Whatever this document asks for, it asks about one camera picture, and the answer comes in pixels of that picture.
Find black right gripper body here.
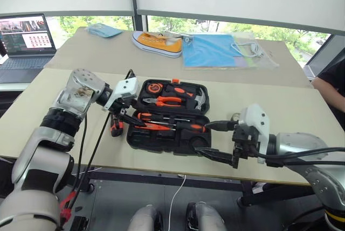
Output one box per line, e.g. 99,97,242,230
232,123,261,161

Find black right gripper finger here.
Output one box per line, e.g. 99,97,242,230
194,147,240,170
205,120,240,132

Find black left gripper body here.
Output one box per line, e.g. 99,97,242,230
107,96,138,121

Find stubby orange black tool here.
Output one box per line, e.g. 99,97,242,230
108,114,125,137

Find black plastic tool case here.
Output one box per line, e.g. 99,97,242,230
126,79,212,157

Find orange utility knife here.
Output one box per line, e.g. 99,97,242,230
134,123,174,132

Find orange black tape measure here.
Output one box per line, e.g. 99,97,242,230
147,82,163,95

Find silver rounded robot leg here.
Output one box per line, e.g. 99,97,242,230
185,201,227,231
126,205,164,231

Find yellow canvas sneaker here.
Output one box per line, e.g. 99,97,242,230
132,31,184,59

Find clear plastic bag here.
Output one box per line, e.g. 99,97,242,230
182,32,280,71

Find small blue packet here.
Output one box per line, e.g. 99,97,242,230
85,23,123,39

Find person in black shirt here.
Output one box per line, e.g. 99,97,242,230
312,58,345,132

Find open laptop computer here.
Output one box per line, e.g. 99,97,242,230
0,13,58,85

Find small black floor box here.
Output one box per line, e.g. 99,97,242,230
70,215,90,231

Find slim screwdriver orange black handle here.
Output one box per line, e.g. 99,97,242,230
135,111,191,123

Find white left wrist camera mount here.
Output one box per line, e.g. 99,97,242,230
101,78,140,112

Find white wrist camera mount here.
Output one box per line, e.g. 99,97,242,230
238,103,271,164
101,78,140,112

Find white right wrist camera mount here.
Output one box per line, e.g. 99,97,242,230
238,103,271,164

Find large screwdriver orange black handle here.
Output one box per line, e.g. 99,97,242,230
150,121,208,134

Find claw hammer black orange handle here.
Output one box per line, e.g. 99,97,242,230
164,83,208,111

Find orange handled pliers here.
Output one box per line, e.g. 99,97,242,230
142,95,184,108

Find black table frame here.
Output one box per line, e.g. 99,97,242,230
77,165,318,208

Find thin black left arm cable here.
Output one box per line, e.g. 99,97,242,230
76,111,89,188

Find white cable under table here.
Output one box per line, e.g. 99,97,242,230
168,174,187,231

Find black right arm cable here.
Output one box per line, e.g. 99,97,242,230
256,146,345,167

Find white coiled cord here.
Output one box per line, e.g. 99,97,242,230
231,40,268,59

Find dark window frame post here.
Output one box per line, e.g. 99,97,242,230
128,0,148,32

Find red cable clip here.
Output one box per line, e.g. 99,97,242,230
59,191,78,221

